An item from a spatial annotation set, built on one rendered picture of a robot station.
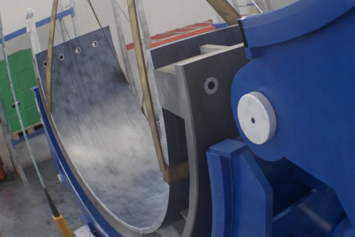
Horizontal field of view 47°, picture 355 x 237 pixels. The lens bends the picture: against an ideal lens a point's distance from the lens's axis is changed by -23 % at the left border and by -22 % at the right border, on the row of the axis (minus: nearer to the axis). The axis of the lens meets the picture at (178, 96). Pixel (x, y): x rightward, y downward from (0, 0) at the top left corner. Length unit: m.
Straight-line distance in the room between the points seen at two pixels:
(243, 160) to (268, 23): 0.48
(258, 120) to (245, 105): 0.06
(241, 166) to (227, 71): 0.29
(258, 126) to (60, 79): 2.44
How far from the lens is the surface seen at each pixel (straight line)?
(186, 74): 1.40
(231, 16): 2.02
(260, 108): 1.19
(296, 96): 1.11
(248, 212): 1.48
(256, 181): 1.37
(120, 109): 3.51
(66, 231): 2.76
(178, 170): 1.73
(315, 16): 0.93
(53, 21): 3.17
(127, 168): 3.22
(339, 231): 1.32
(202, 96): 1.44
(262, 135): 1.21
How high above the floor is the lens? 2.59
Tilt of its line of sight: 13 degrees down
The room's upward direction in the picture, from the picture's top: 14 degrees counter-clockwise
